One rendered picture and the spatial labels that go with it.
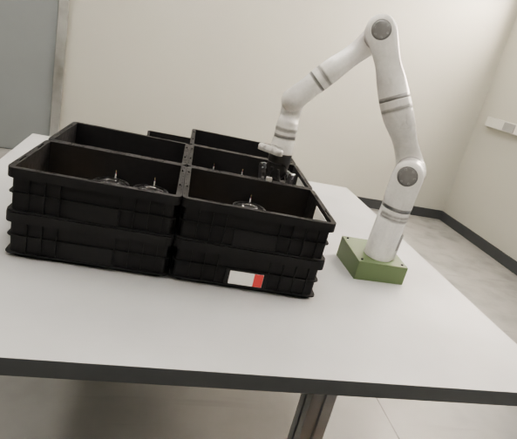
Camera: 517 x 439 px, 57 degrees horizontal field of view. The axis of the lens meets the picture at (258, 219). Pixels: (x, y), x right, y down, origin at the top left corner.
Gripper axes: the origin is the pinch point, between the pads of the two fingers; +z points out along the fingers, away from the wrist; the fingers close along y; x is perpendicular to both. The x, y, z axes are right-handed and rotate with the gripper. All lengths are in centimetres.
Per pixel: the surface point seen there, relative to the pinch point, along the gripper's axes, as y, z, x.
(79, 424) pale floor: 22, 86, 49
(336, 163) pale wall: 132, 46, -297
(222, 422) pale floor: -8, 86, 9
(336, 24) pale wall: 155, -77, -270
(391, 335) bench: -56, 17, 15
